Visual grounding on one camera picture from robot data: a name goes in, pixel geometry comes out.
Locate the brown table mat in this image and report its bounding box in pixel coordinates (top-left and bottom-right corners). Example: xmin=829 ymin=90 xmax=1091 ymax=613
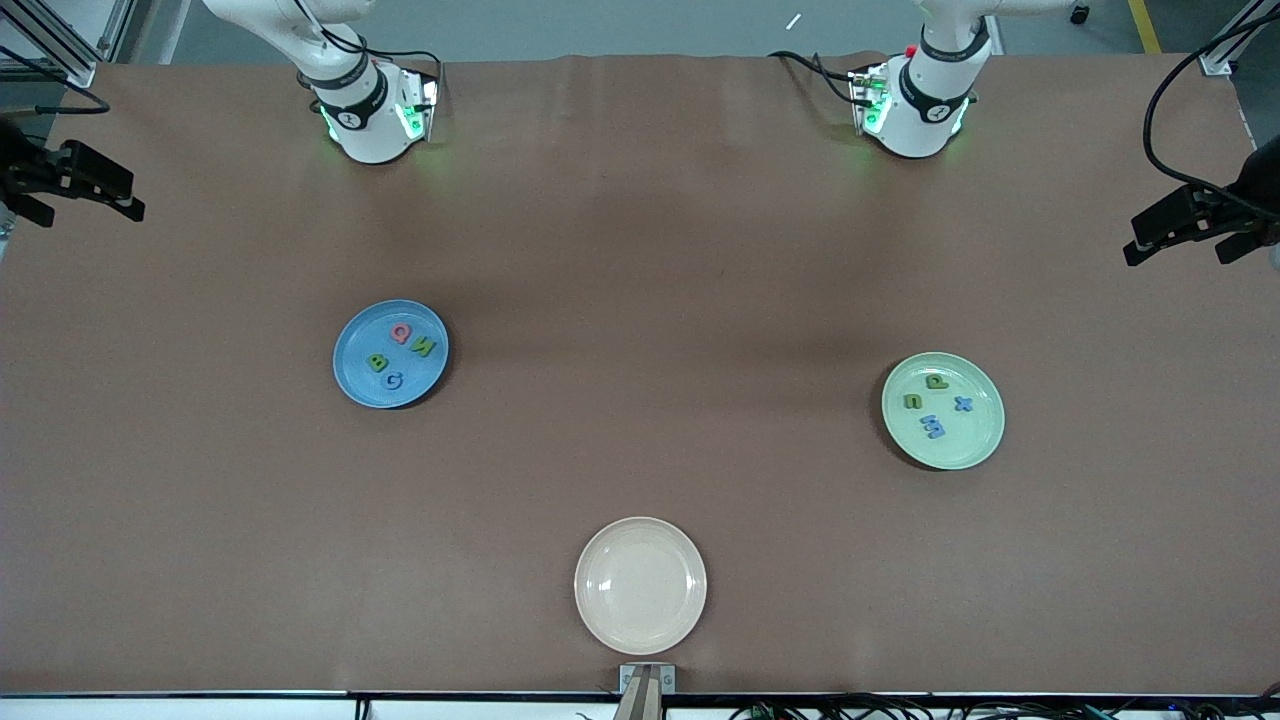
xmin=0 ymin=52 xmax=1280 ymax=698

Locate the green plate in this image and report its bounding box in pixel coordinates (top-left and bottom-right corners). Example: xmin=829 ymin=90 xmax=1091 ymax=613
xmin=881 ymin=352 xmax=1006 ymax=471

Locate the tangled black cable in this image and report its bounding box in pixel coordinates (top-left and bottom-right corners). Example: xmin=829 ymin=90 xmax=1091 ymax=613
xmin=728 ymin=695 xmax=941 ymax=720
xmin=940 ymin=698 xmax=1280 ymax=720

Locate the black base power cable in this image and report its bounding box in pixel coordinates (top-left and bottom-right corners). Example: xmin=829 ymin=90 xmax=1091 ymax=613
xmin=768 ymin=50 xmax=863 ymax=106
xmin=380 ymin=50 xmax=443 ymax=83

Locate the white table edge rail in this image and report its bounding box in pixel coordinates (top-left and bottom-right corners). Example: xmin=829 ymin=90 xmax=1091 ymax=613
xmin=0 ymin=693 xmax=1280 ymax=720

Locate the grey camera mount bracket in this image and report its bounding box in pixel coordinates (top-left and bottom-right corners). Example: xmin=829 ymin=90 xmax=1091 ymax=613
xmin=612 ymin=663 xmax=677 ymax=720

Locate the beige plate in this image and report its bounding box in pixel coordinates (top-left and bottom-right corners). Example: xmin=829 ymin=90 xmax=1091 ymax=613
xmin=574 ymin=516 xmax=708 ymax=656

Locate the blue plate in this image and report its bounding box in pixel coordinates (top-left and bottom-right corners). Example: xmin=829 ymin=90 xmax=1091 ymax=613
xmin=333 ymin=299 xmax=451 ymax=410

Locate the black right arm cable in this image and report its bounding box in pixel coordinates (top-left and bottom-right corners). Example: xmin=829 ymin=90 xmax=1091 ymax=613
xmin=0 ymin=45 xmax=111 ymax=116

